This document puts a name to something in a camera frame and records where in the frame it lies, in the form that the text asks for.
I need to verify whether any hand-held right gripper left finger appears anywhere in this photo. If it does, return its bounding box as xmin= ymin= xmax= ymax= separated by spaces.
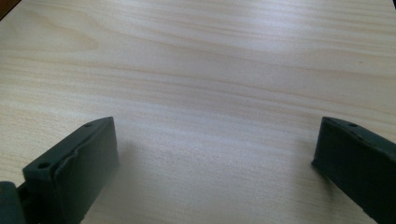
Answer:
xmin=21 ymin=116 xmax=120 ymax=224

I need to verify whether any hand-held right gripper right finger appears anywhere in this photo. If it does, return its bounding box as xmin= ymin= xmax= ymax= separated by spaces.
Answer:
xmin=311 ymin=116 xmax=396 ymax=224

